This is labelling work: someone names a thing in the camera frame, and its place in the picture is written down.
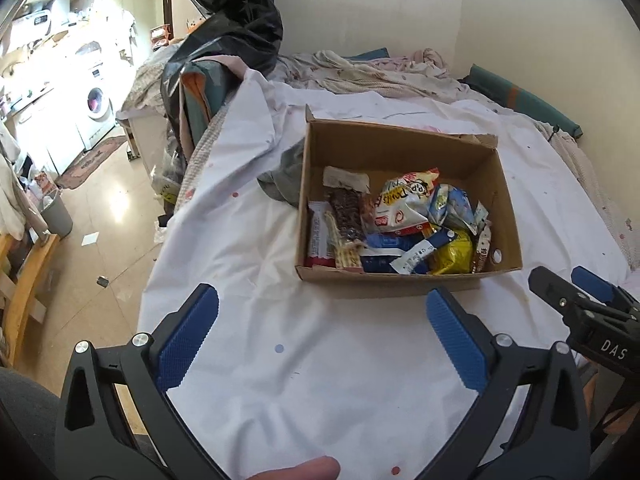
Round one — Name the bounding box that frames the navy white candy packet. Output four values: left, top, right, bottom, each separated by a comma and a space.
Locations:
390, 229, 457, 275

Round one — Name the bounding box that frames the blue white snack bag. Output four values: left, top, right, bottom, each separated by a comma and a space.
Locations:
427, 184, 489, 236

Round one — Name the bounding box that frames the white red wafer bar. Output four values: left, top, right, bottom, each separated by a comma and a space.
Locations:
305, 202, 335, 268

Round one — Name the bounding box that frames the dark chocolate bar packet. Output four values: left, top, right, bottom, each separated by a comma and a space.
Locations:
326, 188, 366, 243

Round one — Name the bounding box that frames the red white rice cake packet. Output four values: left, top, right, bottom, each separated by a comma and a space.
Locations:
322, 166, 370, 194

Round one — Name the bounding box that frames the brown white snack packet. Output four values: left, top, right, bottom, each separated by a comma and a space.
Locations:
471, 221, 491, 273

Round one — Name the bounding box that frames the yellow snack bag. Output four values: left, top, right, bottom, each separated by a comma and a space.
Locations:
427, 230, 474, 275

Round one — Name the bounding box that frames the white bed sheet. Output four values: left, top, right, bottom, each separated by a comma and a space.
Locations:
139, 70, 629, 479

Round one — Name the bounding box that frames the dark blue snack packet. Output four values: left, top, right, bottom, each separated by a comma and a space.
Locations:
358, 233, 424, 274

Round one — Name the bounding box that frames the beige biscuit packet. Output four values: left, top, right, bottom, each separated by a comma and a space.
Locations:
323, 211, 364, 274

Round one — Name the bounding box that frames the white red cartoon snack bag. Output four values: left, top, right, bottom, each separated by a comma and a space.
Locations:
373, 168, 439, 236

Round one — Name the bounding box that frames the wooden chair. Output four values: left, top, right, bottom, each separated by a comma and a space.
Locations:
1, 234, 60, 368

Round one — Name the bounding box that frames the brown cardboard box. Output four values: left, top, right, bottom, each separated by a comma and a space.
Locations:
296, 114, 523, 284

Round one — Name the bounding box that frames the grey waste bin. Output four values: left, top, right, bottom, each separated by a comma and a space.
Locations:
41, 191, 73, 238

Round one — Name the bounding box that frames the grey cloth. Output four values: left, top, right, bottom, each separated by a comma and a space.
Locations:
257, 139, 305, 208

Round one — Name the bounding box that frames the patterned floor mat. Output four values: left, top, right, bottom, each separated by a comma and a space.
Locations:
55, 136, 127, 190

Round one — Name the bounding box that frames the teal orange cushion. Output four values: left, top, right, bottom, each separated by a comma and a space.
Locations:
460, 65, 584, 140

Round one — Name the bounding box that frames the crumpled beige blanket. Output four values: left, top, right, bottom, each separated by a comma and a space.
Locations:
270, 48, 470, 103

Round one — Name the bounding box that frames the white washing machine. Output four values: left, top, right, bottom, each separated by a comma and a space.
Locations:
68, 41, 115, 152

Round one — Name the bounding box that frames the black plastic bag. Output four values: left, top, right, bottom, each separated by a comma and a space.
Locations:
160, 0, 283, 129

